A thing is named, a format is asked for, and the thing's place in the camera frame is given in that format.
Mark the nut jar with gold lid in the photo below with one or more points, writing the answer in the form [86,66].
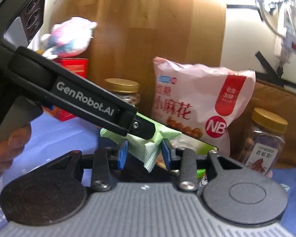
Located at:
[123,90]
[264,140]

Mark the dark box with sheep print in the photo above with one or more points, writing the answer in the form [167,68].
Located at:
[138,175]

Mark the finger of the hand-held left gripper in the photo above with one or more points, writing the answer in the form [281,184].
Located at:
[144,129]

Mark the black tape strip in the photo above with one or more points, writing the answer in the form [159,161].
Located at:
[273,72]
[241,6]

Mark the wooden headboard panel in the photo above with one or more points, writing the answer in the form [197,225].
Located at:
[150,22]

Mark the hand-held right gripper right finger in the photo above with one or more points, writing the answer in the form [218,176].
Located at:
[166,154]

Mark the pale green snack packet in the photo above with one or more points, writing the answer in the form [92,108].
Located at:
[143,150]

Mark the pink snack bag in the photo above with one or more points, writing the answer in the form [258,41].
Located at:
[194,91]

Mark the blue printed bedsheet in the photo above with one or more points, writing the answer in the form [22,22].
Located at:
[71,133]

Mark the person's left hand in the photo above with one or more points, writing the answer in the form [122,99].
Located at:
[5,155]

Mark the red gift box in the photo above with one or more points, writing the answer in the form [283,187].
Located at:
[74,66]

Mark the white wall power strip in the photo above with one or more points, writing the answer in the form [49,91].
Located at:
[289,29]

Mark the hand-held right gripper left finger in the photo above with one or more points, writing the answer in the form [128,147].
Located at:
[122,154]

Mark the pastel plush toy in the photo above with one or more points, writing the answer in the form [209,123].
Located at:
[69,39]

